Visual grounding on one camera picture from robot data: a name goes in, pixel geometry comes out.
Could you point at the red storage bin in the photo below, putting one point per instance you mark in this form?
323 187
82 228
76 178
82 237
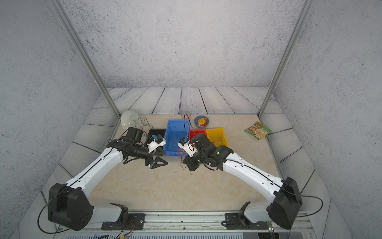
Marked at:
194 132

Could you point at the green food packet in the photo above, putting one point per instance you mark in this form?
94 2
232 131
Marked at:
258 130

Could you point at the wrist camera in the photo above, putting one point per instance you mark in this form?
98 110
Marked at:
157 141
186 145

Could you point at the right aluminium frame post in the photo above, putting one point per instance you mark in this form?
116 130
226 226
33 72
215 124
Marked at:
306 8

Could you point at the aluminium frame post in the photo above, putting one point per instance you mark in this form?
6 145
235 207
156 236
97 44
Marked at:
306 8
68 27

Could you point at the black storage bin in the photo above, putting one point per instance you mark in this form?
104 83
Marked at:
154 132

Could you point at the pink plastic cup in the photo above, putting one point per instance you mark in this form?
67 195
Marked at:
186 115

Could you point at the red yellow snack packet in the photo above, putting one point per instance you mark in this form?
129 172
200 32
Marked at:
202 122

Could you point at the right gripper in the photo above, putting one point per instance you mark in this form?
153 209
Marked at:
188 161

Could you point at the blue bowl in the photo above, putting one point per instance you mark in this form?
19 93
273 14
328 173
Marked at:
195 121

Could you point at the left aluminium frame post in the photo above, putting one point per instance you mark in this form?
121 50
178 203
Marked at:
68 27

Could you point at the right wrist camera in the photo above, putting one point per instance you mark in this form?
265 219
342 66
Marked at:
186 145

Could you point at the aluminium front rail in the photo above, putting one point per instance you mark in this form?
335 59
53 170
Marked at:
191 224

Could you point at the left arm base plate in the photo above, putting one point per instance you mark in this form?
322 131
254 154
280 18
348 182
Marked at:
130 221

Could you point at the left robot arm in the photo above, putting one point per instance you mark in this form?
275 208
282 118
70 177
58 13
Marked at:
68 203

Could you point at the white plate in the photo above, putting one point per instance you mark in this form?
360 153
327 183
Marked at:
130 119

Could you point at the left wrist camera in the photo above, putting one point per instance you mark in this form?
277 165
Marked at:
157 141

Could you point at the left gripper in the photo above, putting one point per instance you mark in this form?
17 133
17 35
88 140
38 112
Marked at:
155 165

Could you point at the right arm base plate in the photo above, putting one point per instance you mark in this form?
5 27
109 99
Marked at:
236 221

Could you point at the blue storage bin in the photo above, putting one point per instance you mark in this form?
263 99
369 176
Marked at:
176 129

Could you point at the yellow storage bin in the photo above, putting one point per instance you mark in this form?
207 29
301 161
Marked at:
217 136

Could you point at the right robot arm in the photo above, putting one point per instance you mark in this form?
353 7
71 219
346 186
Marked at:
283 198

